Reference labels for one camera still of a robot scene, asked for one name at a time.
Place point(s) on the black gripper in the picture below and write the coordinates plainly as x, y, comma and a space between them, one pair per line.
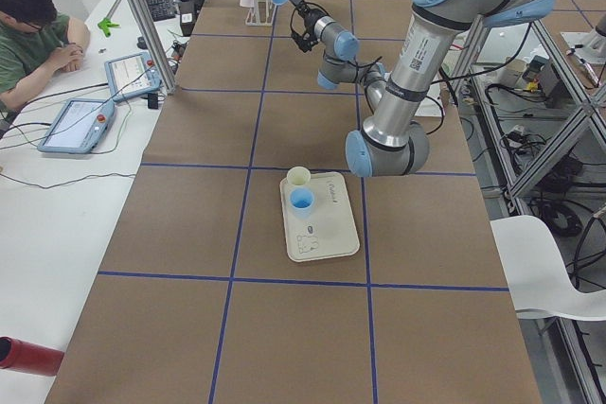
308, 19

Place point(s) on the cream white cup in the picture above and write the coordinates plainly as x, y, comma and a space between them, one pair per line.
298, 176

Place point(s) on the small black box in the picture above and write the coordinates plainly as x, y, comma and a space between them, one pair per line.
152, 101

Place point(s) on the far blue teach pendant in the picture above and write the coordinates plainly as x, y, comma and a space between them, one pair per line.
132, 76

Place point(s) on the blue teach pendant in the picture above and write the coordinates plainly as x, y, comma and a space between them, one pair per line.
78, 127
132, 76

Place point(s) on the green plastic clamp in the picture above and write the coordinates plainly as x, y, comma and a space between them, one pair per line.
106, 25

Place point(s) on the white plastic serving tray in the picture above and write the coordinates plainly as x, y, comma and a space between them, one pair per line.
330, 230

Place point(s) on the near blue teach pendant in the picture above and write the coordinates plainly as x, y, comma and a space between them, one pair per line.
78, 127

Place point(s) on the person in green shirt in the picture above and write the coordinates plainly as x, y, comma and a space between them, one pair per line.
36, 43

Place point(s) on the white chair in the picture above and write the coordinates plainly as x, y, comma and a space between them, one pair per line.
537, 279

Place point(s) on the red cylinder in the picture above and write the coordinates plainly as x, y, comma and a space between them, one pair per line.
30, 358

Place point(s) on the white wire cup rack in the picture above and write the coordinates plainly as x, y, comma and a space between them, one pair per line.
261, 14

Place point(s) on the aluminium frame post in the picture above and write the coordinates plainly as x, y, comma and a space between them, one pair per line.
148, 30

